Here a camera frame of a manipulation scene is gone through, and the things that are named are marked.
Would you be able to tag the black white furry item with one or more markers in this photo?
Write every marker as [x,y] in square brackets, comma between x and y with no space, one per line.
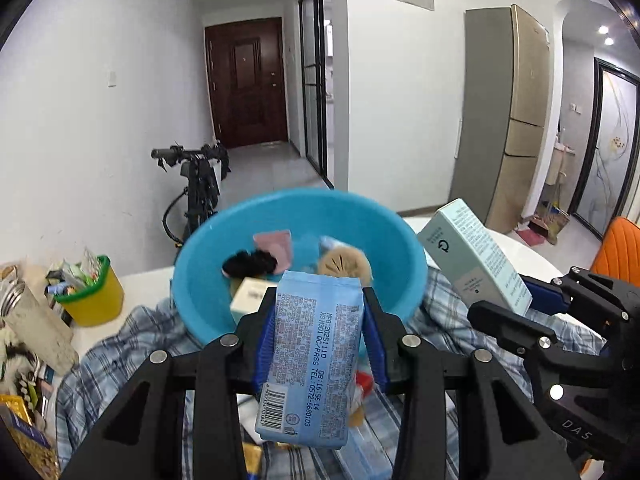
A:
[12,355]

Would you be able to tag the broom with dustpan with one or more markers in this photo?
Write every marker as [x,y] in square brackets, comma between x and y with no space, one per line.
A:
[552,222]

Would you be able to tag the yellow bin green rim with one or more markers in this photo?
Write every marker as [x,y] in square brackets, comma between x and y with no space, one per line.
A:
[95,305]

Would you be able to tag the black electric scooter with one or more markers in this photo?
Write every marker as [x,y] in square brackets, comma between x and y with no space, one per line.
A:
[200,185]

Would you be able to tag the blue plastic basin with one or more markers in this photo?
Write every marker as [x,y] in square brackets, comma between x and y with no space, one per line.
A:
[300,215]

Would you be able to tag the bunch of snack packets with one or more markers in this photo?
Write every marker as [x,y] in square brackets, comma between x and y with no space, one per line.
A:
[75,272]

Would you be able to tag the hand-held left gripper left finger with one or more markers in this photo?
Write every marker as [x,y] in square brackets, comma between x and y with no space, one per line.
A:
[262,355]

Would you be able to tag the white cardboard box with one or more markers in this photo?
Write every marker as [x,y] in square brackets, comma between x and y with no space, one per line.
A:
[250,297]

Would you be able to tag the blue plaid cloth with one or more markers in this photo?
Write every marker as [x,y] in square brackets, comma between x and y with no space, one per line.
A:
[125,350]

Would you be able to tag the clear blue plastic box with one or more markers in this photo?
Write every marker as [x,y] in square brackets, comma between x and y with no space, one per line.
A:
[365,460]

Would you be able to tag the yellow patterned packet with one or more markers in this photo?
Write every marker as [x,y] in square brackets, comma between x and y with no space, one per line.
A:
[30,445]

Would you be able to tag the glass door floral print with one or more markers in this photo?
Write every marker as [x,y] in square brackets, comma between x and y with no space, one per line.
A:
[610,150]

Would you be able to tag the orange chair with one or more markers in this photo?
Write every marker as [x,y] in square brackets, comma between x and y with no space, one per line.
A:
[617,255]

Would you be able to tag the dark brown entrance door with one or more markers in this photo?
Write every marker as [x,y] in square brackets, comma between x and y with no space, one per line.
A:
[245,85]

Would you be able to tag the orange snack packet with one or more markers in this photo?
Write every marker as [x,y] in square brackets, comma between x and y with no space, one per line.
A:
[361,400]

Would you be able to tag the black fabric item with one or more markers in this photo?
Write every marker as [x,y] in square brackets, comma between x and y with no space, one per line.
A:
[247,262]

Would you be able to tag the black framed glass partition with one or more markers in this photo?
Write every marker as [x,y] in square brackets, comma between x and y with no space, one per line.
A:
[315,110]

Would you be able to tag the gold grey refrigerator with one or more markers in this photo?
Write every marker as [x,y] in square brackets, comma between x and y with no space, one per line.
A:
[520,110]

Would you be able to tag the pale teal carton box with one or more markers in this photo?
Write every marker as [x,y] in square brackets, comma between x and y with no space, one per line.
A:
[475,255]

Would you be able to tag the blue tissue packet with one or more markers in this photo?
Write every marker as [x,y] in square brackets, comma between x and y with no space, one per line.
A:
[310,360]

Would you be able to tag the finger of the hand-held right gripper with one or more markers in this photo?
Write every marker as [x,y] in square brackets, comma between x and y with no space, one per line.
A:
[510,330]
[547,297]

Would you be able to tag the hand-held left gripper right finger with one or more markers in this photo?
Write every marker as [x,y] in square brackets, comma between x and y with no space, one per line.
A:
[375,355]

